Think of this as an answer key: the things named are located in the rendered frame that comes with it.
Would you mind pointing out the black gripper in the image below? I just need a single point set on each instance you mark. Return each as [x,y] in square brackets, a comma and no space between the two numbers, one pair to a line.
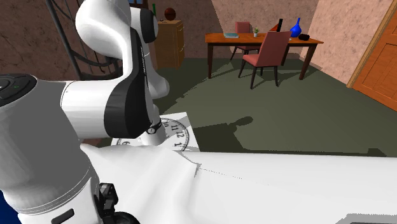
[107,198]

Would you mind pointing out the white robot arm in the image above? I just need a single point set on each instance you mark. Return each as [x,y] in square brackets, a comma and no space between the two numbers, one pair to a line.
[37,133]

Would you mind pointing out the clock face patterned robot stand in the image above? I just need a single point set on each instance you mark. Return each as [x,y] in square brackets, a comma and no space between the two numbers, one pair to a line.
[183,130]

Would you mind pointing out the bed with white sheet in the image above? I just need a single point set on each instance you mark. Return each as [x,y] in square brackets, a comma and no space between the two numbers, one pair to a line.
[263,189]

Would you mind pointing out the black spiral staircase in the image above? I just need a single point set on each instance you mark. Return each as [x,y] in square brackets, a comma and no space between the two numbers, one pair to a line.
[66,46]

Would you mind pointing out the light wooden cabinet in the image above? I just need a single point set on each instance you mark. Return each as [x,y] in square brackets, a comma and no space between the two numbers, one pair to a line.
[169,43]

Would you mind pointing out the brown wooden table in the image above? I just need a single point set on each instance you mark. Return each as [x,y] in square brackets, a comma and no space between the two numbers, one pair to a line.
[248,38]

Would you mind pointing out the red chair with dark legs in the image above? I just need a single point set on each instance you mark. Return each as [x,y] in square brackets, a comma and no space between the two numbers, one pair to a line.
[242,27]
[273,46]

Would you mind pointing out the orange wooden door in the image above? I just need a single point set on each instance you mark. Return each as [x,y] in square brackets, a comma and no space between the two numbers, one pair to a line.
[380,71]

